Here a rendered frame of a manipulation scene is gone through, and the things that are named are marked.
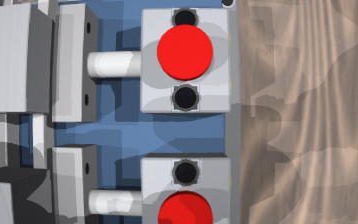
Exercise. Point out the white rectangular block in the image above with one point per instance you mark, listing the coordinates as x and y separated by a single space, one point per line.
26 46

